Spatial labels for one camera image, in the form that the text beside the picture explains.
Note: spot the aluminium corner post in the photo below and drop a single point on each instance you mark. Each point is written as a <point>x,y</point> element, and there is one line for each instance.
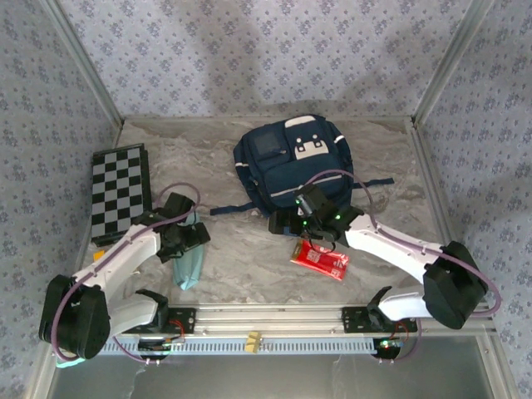
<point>88,62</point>
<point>451,62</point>

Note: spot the teal pencil case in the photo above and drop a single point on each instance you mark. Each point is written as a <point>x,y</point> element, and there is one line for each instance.
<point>189,270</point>

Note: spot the navy blue backpack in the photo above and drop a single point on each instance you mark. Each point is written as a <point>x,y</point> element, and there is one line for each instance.
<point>291,174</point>

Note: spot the red packet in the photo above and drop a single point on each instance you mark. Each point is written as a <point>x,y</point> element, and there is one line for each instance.
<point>328,262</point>

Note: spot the tan wooden block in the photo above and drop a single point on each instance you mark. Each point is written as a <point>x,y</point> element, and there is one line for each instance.
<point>253,343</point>

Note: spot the aluminium front rail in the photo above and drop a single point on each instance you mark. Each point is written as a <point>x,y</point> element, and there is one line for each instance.
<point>266,320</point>

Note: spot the steel sheet panel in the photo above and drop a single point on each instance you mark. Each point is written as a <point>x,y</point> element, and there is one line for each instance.
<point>266,378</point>

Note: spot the black grey chessboard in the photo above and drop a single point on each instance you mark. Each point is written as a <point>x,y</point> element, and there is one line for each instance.
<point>120,187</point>

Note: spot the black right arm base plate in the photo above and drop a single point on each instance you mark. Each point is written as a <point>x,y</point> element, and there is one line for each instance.
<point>353,320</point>

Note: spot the aluminium side rail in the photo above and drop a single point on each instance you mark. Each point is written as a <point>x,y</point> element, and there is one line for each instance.
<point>441,208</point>

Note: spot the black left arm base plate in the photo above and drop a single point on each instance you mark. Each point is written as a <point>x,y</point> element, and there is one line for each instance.
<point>187,320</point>

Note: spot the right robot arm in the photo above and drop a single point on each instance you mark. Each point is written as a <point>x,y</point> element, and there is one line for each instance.
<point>395,249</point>

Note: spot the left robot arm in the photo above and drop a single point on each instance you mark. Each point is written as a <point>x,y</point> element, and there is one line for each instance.
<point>124,249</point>

